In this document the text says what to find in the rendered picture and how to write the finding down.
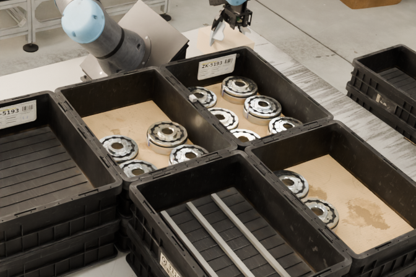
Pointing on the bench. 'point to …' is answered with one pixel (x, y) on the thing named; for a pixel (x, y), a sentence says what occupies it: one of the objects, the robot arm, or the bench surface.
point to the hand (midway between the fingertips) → (225, 41)
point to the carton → (234, 39)
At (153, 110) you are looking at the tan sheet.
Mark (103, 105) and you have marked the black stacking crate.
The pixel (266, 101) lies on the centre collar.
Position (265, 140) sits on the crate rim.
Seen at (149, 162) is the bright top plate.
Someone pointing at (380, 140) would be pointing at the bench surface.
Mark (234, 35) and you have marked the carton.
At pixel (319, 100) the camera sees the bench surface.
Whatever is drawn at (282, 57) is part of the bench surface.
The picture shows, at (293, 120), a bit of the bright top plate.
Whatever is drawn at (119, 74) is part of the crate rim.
